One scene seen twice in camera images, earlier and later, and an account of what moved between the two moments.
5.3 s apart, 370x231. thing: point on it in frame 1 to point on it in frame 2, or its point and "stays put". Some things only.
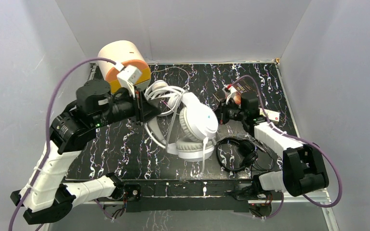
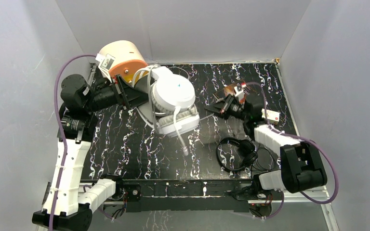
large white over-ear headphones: x=198 y=125 to x=174 y=123
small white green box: x=272 y=115 stays put
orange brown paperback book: x=238 y=91 stays put
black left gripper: x=139 y=107 to x=120 y=93
